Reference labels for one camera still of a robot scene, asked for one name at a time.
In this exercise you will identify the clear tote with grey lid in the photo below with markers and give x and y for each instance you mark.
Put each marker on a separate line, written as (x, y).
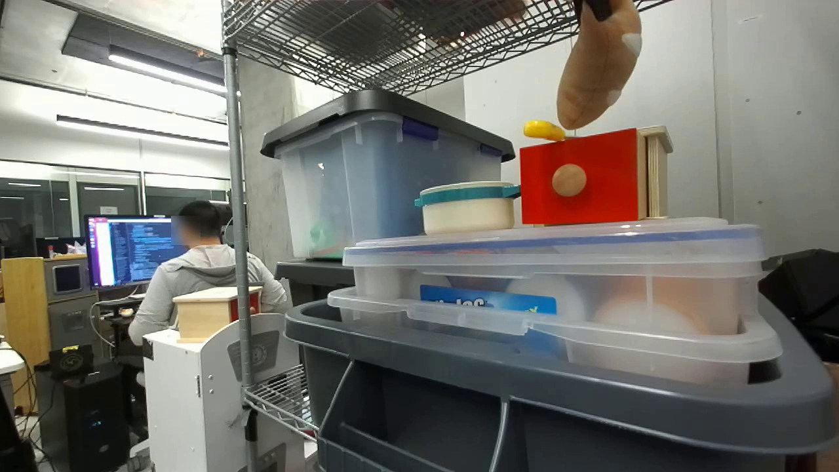
(355, 167)

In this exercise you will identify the computer monitor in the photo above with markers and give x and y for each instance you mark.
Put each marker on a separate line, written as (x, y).
(124, 249)

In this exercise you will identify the seated person in grey hoodie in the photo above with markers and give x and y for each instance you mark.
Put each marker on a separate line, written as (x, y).
(204, 263)

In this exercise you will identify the red wooden drawer box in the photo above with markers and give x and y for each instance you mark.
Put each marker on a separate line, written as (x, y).
(595, 180)

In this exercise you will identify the small wooden box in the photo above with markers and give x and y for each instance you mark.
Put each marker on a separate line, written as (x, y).
(202, 314)

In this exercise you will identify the wire shelf rack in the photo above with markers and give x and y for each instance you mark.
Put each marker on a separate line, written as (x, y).
(397, 46)

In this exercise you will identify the white bowl with teal rim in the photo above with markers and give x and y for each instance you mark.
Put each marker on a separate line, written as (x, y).
(467, 205)

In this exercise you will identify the white cabinet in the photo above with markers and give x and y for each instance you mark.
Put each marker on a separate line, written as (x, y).
(195, 409)

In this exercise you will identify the yellow banana toy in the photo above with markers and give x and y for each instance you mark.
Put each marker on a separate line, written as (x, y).
(543, 129)

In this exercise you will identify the black bag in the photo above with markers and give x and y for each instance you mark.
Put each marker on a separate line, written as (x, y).
(806, 290)

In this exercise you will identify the lower clear food container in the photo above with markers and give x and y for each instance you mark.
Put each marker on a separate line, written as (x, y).
(625, 340)

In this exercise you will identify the tan bread plushy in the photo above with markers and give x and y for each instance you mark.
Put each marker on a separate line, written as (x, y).
(599, 65)

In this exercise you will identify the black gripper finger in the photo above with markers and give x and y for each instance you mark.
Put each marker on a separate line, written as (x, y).
(602, 10)

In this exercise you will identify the clear flat food container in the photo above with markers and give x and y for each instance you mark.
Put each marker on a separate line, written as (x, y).
(687, 276)

